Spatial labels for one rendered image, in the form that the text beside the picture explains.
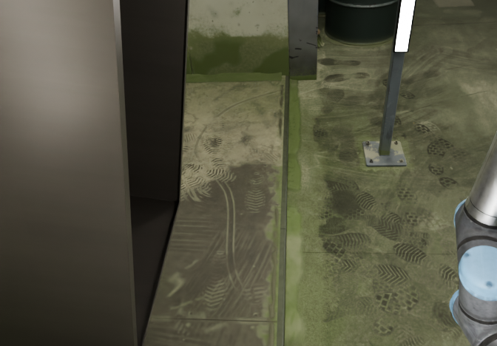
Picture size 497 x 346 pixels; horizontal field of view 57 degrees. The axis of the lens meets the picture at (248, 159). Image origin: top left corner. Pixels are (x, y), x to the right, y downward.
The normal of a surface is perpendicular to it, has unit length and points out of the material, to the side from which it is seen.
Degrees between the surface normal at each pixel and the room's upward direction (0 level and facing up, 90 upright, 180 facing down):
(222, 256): 0
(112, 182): 90
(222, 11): 90
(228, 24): 90
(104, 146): 90
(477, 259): 11
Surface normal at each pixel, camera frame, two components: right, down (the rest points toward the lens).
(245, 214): -0.07, -0.77
